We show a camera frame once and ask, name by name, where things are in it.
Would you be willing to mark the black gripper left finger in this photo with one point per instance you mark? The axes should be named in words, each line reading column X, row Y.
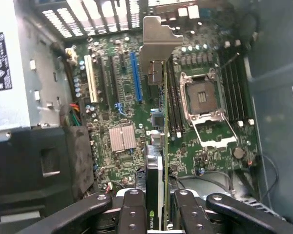
column 133, row 214

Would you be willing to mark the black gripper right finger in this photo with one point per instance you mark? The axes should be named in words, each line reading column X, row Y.
column 193, row 214

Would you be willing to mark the black fan housing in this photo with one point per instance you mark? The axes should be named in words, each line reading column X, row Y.
column 205, row 180

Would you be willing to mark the metal socket cover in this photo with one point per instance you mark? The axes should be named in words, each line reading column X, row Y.
column 218, row 143

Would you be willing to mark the silver chipset heatsink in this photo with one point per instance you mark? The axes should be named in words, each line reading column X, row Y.
column 123, row 139

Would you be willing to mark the silver coin cell battery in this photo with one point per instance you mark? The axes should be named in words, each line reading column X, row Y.
column 238, row 152

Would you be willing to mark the metal socket locking lever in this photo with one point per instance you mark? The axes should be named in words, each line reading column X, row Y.
column 230, row 128
column 229, row 60

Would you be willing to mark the black RAM slot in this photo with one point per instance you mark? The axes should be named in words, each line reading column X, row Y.
column 176, row 97
column 238, row 83
column 227, row 83
column 243, row 83
column 233, row 83
column 171, row 97

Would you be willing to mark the green motherboard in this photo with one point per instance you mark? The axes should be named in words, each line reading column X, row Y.
column 127, row 95

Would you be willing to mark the CPU socket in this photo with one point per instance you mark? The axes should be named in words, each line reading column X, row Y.
column 202, row 95

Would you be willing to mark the black plastic shroud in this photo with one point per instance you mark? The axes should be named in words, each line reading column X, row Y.
column 27, row 158

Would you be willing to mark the black expansion slot blue latch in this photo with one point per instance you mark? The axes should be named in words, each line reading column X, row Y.
column 114, row 80

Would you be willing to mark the white expansion slot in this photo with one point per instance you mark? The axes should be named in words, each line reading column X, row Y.
column 90, row 78

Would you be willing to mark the short black expansion slot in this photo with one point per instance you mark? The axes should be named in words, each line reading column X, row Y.
column 123, row 63

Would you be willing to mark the black and silver PC case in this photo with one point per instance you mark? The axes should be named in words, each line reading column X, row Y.
column 271, row 73

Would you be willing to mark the white power connector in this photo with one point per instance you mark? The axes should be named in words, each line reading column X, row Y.
column 72, row 54

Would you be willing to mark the grey power supply unit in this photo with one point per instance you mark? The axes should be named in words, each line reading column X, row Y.
column 22, row 73

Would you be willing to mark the metal rear port block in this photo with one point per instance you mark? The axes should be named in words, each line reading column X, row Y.
column 194, row 11

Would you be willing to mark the metal USB port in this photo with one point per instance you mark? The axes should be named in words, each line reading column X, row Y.
column 182, row 11

